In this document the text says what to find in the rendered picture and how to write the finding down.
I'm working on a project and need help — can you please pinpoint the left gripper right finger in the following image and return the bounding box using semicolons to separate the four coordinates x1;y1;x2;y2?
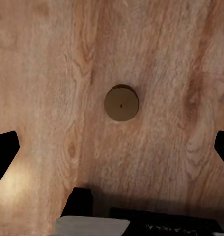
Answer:
214;131;224;162

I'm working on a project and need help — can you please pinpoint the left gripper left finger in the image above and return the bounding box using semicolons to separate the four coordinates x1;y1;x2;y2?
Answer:
0;131;20;181

